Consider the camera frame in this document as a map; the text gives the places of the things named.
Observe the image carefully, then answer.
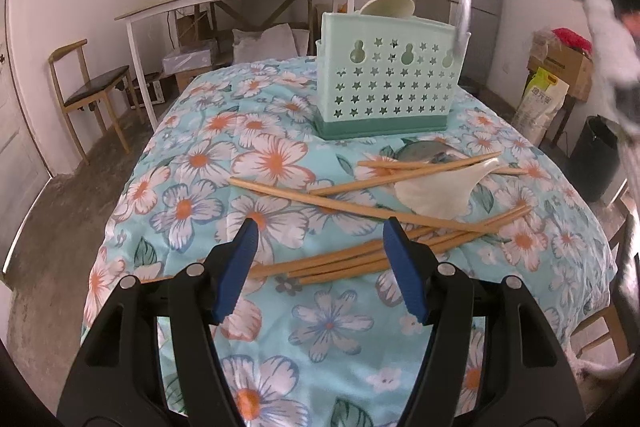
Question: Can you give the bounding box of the bunch of wooden chopsticks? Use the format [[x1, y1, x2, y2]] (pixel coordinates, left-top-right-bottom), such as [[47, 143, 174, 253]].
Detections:
[[135, 151, 533, 286]]

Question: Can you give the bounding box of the white sack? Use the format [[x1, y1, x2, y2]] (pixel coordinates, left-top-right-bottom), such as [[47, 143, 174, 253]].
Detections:
[[232, 23, 296, 62]]

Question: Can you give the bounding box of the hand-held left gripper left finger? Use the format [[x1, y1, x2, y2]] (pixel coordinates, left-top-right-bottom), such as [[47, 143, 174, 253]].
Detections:
[[56, 217, 261, 427]]

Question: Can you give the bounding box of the black trash bin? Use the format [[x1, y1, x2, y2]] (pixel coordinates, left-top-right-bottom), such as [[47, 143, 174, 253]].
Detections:
[[570, 116, 621, 202]]

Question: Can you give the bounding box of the small white oven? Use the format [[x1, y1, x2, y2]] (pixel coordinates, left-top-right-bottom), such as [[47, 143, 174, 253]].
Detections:
[[125, 76, 166, 108]]

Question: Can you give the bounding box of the open cardboard box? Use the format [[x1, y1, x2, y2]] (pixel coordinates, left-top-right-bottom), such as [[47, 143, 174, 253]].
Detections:
[[530, 32, 593, 102]]

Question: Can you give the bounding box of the floral blue blanket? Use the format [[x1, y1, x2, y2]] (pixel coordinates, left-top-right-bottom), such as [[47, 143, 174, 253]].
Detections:
[[82, 56, 618, 427]]

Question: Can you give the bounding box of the person's right forearm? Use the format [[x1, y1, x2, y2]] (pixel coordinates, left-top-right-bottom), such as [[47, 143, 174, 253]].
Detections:
[[582, 0, 640, 135]]

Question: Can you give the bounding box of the wooden chair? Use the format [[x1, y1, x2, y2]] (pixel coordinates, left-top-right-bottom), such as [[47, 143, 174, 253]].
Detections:
[[48, 39, 133, 165]]

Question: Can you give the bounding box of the white door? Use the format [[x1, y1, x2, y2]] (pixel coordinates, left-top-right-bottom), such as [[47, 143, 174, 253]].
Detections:
[[0, 0, 51, 268]]

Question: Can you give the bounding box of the yellow green rice bag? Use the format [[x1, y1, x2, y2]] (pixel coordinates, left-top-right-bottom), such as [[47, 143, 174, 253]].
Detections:
[[512, 68, 571, 148]]

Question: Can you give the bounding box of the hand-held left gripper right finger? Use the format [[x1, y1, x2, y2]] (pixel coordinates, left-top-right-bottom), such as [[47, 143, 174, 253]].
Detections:
[[382, 217, 587, 427]]

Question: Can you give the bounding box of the pale green bowl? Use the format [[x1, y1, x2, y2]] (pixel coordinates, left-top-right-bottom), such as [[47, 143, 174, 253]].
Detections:
[[359, 0, 416, 18]]

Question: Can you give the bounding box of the green plastic utensil holder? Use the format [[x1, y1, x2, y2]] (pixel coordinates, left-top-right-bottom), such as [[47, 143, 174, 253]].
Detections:
[[316, 11, 472, 140]]

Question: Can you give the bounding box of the white rice paddle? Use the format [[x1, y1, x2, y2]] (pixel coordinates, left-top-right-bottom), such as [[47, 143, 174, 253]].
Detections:
[[395, 159, 501, 219]]

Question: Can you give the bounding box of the red plastic bag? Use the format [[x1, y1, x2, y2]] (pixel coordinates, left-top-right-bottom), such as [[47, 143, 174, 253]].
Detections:
[[550, 27, 593, 55]]

